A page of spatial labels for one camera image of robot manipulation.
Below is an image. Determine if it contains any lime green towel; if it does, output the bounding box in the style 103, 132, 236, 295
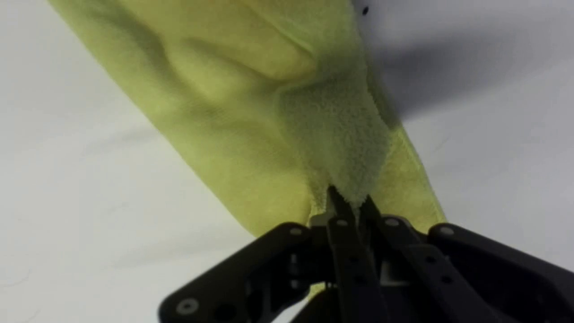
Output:
48, 0, 446, 323

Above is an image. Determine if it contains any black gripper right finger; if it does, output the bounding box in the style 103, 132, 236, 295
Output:
356, 196, 574, 323

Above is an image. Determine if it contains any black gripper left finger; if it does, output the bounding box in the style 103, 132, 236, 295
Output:
157, 185, 387, 323

